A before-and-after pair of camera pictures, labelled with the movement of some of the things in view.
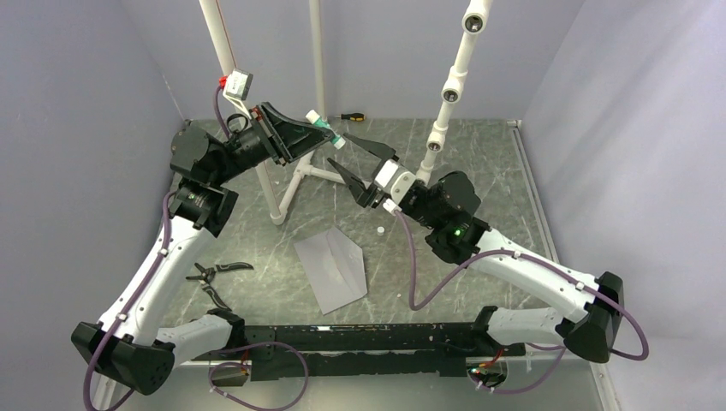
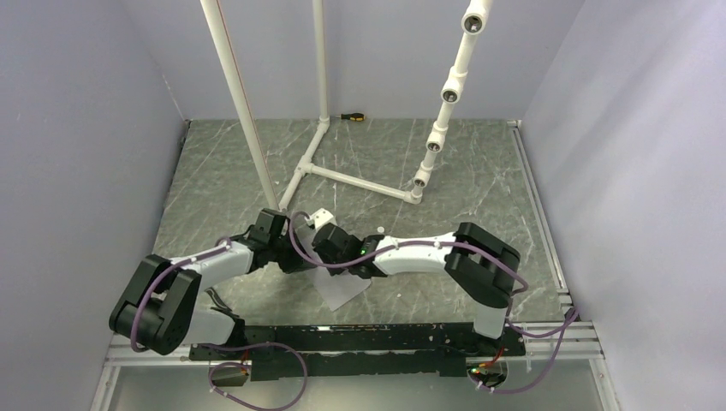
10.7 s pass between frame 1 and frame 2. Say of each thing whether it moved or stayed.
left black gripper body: moved
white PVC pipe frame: stayed
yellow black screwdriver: stayed
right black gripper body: moved
